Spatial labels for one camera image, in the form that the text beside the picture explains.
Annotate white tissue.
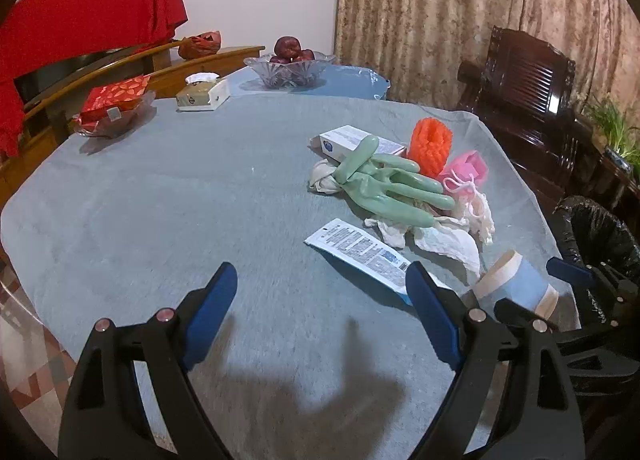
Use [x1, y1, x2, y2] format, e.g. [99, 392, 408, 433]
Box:
[364, 191, 495, 277]
[308, 159, 342, 195]

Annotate pink foam fruit net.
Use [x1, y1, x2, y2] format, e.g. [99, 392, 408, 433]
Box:
[437, 151, 489, 197]

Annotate orange foam fruit net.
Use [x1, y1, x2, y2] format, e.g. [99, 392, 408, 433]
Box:
[407, 117, 452, 178]

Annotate white printed tube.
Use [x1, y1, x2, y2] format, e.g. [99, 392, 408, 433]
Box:
[304, 217, 452, 295]

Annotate green rubber glove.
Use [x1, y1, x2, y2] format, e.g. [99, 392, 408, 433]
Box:
[332, 135, 456, 228]

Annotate black trash bin bag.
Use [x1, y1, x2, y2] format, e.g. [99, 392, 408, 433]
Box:
[549, 197, 639, 327]

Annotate green potted plant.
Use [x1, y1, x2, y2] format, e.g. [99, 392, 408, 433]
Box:
[584, 96, 639, 173]

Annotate dark wooden armchair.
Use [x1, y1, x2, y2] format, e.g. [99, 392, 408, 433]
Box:
[455, 25, 597, 211]

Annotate grey-blue table cloth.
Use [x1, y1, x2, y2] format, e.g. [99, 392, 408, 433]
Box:
[1, 94, 558, 459]

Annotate white toothpaste box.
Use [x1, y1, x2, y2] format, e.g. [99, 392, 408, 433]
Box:
[318, 125, 407, 162]

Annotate blue plastic table cover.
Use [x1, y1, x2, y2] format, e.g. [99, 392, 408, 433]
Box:
[226, 65, 390, 100]

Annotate patterned beige curtain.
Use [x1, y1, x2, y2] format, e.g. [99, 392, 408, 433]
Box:
[335, 0, 639, 111]

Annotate red snack packet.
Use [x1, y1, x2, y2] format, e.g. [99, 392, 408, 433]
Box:
[78, 75, 150, 125]

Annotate tissue box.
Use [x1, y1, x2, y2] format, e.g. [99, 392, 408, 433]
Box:
[176, 72, 231, 112]

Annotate glass fruit bowl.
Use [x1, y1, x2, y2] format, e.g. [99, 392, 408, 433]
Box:
[244, 51, 336, 89]

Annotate red apples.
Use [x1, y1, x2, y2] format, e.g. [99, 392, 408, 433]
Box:
[270, 36, 314, 64]

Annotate red cloth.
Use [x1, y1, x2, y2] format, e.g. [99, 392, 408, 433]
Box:
[1, 0, 186, 157]

